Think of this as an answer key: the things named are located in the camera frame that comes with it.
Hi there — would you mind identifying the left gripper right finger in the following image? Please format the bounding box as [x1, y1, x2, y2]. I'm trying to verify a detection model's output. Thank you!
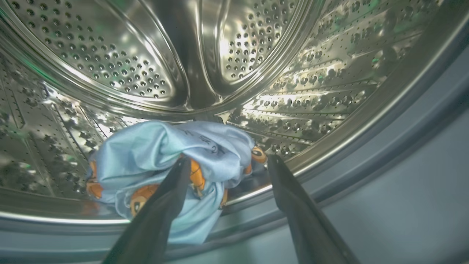
[267, 154, 360, 264]

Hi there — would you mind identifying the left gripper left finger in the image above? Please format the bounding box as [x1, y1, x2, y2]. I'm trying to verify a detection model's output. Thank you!
[102, 157, 192, 264]

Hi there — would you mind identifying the blue cartoon print garment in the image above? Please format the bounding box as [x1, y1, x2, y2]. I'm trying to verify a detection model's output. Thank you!
[86, 120, 268, 245]

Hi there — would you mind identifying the stainless steel washing machine drum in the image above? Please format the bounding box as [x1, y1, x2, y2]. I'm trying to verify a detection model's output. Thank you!
[0, 0, 469, 225]

